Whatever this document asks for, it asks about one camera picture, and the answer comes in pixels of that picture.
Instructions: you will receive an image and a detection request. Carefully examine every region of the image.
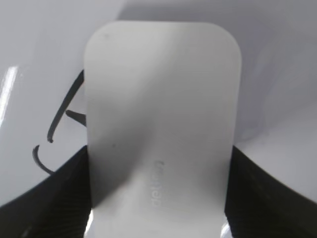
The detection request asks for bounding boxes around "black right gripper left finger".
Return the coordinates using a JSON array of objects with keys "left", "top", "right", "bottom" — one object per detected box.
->
[{"left": 0, "top": 146, "right": 92, "bottom": 238}]

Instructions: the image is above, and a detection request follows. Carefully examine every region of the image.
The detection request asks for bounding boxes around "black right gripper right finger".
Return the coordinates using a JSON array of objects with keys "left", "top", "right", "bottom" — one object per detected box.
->
[{"left": 225, "top": 147, "right": 317, "bottom": 238}]

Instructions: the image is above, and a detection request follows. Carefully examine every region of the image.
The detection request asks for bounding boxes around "white board eraser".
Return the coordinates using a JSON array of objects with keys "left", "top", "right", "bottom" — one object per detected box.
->
[{"left": 84, "top": 21, "right": 242, "bottom": 238}]

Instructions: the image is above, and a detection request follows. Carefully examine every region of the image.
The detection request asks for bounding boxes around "white board with grey frame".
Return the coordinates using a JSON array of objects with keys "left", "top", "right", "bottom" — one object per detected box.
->
[{"left": 0, "top": 0, "right": 317, "bottom": 204}]

